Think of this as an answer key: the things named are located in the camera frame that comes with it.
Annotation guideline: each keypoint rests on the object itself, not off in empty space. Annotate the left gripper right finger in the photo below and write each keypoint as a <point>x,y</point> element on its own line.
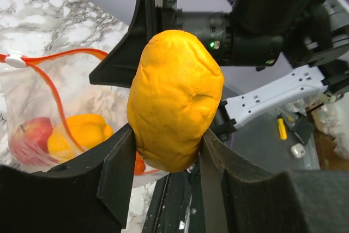
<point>239,196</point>

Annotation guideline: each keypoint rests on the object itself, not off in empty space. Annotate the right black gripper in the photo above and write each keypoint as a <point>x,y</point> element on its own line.
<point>227,43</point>

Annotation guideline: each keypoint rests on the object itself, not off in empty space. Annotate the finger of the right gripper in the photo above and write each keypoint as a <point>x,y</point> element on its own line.
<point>120,65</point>

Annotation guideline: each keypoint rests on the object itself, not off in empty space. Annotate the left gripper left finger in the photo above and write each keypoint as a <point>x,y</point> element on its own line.
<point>90,193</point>

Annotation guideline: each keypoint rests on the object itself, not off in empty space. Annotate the orange toy pumpkin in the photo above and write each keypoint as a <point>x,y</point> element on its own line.
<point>140,166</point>

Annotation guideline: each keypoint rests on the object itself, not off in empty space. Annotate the brown toy potato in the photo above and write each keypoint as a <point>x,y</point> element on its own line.
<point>173,99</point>

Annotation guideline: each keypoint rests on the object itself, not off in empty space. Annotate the yellow bell pepper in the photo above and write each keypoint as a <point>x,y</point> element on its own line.
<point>86,131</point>

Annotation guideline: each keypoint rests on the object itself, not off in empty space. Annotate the clear zip bag orange zipper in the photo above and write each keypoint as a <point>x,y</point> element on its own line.
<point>55,86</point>

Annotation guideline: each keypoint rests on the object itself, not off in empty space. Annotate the red toy apple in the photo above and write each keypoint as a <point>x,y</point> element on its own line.
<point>29,143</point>

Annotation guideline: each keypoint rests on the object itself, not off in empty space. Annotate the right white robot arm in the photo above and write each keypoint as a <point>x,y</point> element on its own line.
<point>311,34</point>

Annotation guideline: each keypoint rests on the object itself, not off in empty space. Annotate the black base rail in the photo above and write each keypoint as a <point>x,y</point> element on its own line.
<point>177,204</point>

